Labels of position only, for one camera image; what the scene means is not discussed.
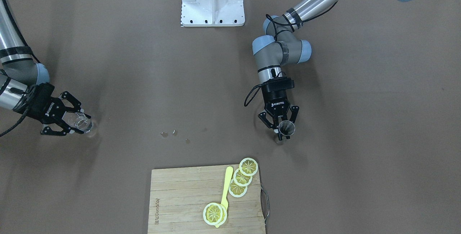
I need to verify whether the white camera post base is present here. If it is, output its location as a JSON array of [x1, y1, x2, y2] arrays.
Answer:
[[180, 0, 245, 27]]

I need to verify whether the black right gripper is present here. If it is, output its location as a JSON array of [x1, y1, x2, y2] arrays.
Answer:
[[27, 83, 86, 136]]

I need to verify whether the clear glass measuring cup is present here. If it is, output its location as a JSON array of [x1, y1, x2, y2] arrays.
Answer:
[[63, 112, 93, 133]]

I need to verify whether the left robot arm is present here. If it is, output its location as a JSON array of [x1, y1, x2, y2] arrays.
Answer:
[[251, 0, 411, 142]]

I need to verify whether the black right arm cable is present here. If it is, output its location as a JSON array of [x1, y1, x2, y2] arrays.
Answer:
[[0, 108, 29, 138]]

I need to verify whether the lemon slice on knife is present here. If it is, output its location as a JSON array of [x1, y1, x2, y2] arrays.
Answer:
[[202, 202, 228, 228]]

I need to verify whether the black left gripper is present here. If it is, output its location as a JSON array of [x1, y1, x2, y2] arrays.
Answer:
[[258, 78, 300, 139]]

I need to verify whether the lemon slice near knife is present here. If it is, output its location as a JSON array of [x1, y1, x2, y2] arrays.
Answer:
[[228, 180, 248, 198]]

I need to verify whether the lemon slice middle of row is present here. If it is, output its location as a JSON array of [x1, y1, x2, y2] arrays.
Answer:
[[233, 169, 252, 188]]

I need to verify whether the steel jigger shaker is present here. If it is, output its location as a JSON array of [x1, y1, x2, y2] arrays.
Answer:
[[274, 120, 295, 144]]

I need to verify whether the bamboo cutting board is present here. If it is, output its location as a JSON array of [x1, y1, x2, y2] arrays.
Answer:
[[147, 165, 267, 234]]

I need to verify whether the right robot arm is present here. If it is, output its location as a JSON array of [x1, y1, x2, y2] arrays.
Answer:
[[0, 0, 93, 136]]

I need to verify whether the lemon slice end of row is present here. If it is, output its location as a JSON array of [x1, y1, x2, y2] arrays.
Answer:
[[239, 157, 259, 176]]

